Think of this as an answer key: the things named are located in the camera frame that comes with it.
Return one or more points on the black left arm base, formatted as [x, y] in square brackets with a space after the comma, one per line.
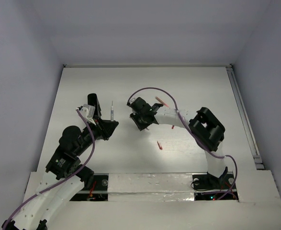
[97, 192]

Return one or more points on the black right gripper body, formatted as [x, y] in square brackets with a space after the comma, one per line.
[139, 115]

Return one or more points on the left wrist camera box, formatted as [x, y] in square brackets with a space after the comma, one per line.
[87, 111]

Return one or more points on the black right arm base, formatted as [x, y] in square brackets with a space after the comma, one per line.
[209, 188]

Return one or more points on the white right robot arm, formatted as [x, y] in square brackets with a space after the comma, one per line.
[206, 129]

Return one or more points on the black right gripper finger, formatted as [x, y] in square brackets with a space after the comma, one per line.
[146, 121]
[137, 120]

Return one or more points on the black stationery container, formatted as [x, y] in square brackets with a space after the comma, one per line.
[93, 101]

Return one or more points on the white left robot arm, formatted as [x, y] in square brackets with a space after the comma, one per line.
[64, 176]

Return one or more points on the white pen red cap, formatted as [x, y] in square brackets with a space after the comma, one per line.
[112, 112]

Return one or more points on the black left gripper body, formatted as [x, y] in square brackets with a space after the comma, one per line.
[101, 122]

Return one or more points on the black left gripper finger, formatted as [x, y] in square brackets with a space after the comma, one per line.
[109, 128]
[103, 127]

